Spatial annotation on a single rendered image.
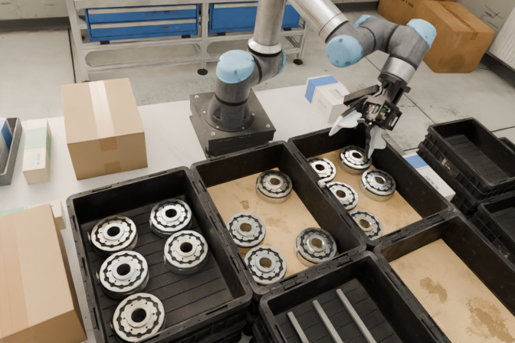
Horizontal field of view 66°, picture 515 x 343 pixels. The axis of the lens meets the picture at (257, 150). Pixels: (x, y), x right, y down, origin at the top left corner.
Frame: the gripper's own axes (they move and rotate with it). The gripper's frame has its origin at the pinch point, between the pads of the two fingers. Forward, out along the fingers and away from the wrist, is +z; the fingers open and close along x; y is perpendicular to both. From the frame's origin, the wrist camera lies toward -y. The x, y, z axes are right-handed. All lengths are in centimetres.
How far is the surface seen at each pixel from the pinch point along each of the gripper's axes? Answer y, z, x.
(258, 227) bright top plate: -1.9, 28.8, -10.4
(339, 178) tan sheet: -12.7, 8.5, 15.1
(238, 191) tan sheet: -17.2, 25.5, -11.5
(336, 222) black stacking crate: 6.8, 17.8, 3.5
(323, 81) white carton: -63, -22, 27
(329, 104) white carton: -50, -14, 26
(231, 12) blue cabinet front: -197, -51, 23
